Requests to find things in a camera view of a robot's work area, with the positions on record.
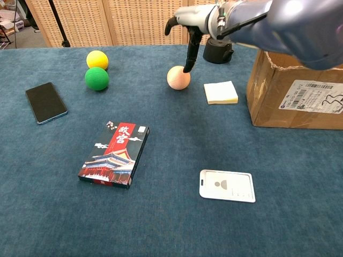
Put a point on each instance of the dark red palace print box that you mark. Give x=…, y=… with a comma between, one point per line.
x=115, y=158

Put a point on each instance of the black cast iron teapot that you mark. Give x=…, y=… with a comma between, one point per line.
x=215, y=52

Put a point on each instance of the green foam ball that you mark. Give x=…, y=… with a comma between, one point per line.
x=96, y=79

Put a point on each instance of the woven wicker folding screen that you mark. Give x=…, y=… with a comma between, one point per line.
x=147, y=21

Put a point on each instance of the black smartphone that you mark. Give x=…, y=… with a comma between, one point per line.
x=46, y=103

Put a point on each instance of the brown cardboard box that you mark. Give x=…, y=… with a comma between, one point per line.
x=273, y=101

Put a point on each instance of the yellow foam ball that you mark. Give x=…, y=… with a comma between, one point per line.
x=97, y=59

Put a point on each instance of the black tripod stand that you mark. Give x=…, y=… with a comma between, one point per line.
x=64, y=42

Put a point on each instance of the right lavender robot arm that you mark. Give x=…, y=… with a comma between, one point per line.
x=294, y=29

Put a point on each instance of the white ID card holder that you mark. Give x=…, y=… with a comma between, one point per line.
x=227, y=186

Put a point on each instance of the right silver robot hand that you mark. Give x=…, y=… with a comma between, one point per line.
x=198, y=17

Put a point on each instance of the pink ball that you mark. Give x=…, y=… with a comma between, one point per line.
x=177, y=80

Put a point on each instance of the blue carpet table cover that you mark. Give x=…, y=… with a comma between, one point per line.
x=53, y=214

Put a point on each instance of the pale yellow sticky note pad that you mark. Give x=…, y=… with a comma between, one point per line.
x=219, y=91

